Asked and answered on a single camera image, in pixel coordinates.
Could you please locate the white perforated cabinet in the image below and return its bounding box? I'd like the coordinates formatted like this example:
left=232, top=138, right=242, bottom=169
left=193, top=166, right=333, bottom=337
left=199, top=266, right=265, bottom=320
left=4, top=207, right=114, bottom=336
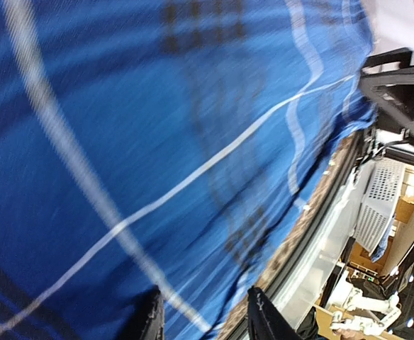
left=353, top=158, right=405, bottom=254

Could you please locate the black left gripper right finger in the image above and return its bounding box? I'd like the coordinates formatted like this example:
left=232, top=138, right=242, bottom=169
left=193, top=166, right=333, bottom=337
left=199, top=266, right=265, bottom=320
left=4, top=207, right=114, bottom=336
left=247, top=286, right=300, bottom=340

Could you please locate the blue plaid long sleeve shirt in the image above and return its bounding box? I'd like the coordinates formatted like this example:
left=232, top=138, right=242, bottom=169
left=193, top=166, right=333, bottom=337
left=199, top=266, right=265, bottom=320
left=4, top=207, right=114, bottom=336
left=0, top=1, right=372, bottom=339

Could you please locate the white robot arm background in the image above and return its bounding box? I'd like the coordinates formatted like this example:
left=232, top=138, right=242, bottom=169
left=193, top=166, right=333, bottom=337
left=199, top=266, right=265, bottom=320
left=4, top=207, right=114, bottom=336
left=135, top=47, right=414, bottom=339

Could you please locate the black front rail base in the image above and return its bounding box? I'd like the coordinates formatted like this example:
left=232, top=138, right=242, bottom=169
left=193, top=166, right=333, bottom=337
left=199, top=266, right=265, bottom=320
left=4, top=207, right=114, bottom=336
left=255, top=132, right=364, bottom=329

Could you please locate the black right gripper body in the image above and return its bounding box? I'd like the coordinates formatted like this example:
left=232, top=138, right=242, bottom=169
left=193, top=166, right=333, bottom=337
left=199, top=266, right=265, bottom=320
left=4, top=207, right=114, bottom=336
left=359, top=47, right=414, bottom=142

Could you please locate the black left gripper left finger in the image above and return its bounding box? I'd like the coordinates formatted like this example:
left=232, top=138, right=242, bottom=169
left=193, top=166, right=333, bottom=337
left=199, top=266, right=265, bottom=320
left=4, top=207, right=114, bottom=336
left=120, top=287, right=164, bottom=340

